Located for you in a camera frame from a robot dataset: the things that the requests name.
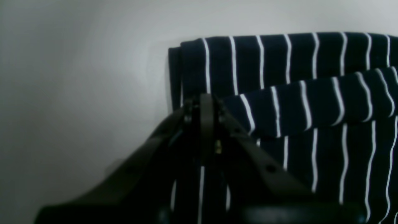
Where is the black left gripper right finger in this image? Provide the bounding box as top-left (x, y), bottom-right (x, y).
top-left (205, 95), bottom-right (364, 224)

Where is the navy white striped t-shirt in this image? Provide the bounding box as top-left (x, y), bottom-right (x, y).
top-left (168, 32), bottom-right (398, 224)

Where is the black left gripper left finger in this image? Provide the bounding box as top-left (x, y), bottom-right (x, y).
top-left (34, 95), bottom-right (207, 224)

